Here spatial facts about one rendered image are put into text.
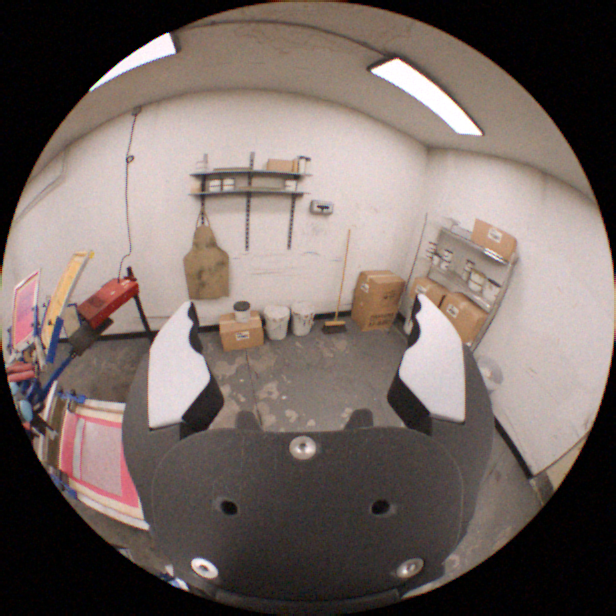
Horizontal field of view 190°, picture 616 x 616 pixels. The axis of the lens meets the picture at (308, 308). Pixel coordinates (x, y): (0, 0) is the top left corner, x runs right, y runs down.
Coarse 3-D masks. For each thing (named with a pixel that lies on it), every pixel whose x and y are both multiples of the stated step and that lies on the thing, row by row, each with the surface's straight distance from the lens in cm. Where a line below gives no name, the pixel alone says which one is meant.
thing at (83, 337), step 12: (84, 324) 208; (108, 324) 180; (72, 336) 206; (84, 336) 189; (96, 336) 176; (72, 348) 194; (84, 348) 175; (60, 372) 193; (48, 384) 195; (36, 396) 204
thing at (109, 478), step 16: (64, 448) 139; (64, 464) 138; (80, 464) 124; (96, 464) 114; (112, 464) 106; (80, 480) 124; (96, 480) 114; (112, 480) 106; (128, 480) 99; (112, 496) 106; (128, 496) 100
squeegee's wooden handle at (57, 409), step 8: (56, 400) 132; (56, 408) 132; (56, 416) 132; (56, 424) 131; (48, 432) 129; (48, 440) 128; (56, 440) 131; (48, 448) 128; (48, 456) 128; (48, 464) 129
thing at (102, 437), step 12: (72, 420) 138; (96, 420) 121; (108, 420) 115; (72, 432) 135; (84, 432) 126; (96, 432) 118; (108, 432) 112; (120, 432) 107; (72, 444) 133; (84, 444) 124; (96, 444) 116; (108, 444) 110; (120, 444) 105; (108, 456) 109; (120, 456) 104
